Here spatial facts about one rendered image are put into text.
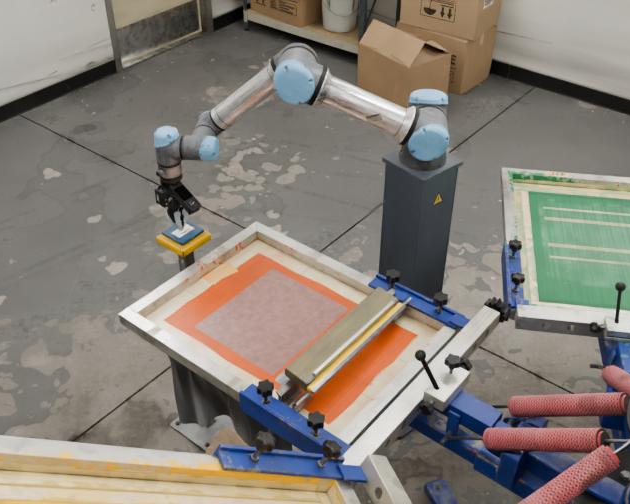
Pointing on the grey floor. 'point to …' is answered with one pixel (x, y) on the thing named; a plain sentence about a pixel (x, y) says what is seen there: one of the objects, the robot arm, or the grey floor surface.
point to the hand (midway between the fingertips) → (182, 227)
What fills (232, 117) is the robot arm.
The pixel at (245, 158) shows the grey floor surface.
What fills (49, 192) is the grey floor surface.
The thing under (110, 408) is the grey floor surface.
